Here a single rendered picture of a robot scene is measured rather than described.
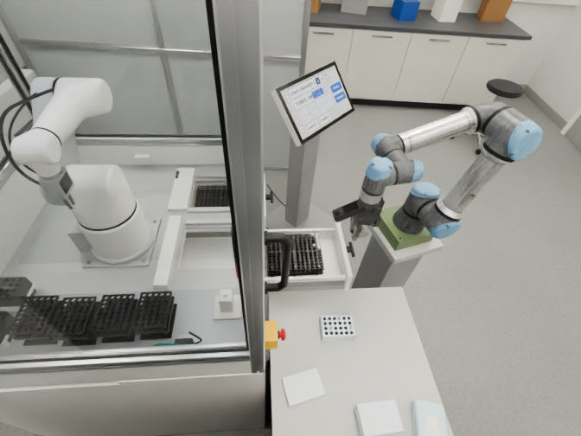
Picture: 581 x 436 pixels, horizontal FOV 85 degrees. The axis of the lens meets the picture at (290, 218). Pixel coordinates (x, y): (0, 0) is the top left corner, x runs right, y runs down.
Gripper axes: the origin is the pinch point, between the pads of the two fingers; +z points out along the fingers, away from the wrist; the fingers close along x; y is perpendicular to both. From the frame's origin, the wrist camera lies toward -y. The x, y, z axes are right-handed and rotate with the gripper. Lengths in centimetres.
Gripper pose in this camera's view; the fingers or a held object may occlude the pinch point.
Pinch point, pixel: (351, 234)
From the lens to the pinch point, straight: 127.4
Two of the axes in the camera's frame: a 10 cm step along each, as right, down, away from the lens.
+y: 10.0, -0.1, 1.0
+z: -0.6, 6.7, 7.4
